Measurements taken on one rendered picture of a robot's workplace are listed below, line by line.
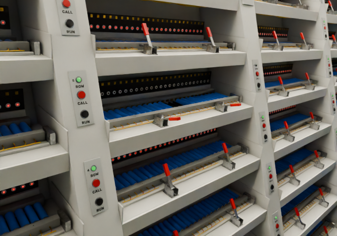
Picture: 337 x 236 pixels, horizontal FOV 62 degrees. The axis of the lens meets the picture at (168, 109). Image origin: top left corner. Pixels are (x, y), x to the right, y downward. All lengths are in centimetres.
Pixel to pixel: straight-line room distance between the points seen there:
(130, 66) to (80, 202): 34
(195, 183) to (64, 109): 46
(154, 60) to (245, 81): 44
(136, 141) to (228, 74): 55
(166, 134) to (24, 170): 36
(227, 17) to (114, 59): 58
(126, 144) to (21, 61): 29
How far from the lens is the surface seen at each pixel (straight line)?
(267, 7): 129
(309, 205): 167
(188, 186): 87
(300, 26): 177
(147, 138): 74
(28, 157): 64
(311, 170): 159
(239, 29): 111
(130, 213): 76
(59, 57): 65
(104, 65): 69
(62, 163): 65
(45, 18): 66
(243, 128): 113
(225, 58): 100
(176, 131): 80
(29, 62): 63
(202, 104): 94
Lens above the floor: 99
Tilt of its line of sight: 3 degrees down
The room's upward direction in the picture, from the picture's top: 8 degrees counter-clockwise
